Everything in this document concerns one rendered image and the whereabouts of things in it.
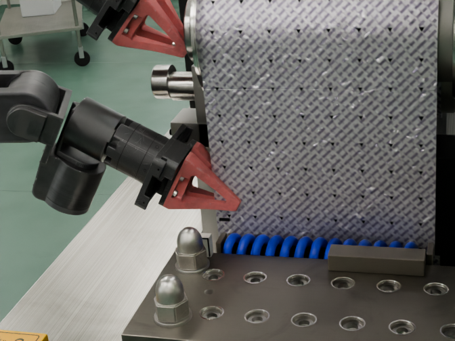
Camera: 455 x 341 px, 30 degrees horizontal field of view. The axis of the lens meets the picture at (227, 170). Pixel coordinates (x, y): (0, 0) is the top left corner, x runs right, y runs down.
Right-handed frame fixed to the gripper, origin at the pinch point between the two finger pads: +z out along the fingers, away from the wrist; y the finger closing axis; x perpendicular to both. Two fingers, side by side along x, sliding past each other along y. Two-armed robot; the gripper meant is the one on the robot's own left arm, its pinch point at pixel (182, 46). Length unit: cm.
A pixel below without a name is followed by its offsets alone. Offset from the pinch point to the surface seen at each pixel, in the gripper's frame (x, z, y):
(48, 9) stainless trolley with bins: -250, -84, -420
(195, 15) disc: 7.1, -0.8, 6.9
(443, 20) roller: 21.7, 18.3, 6.8
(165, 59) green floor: -216, -2, -397
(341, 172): 3.5, 20.7, 8.8
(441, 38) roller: 20.4, 19.2, 7.2
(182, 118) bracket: -8.0, 4.9, -0.6
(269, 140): 1.2, 12.9, 8.2
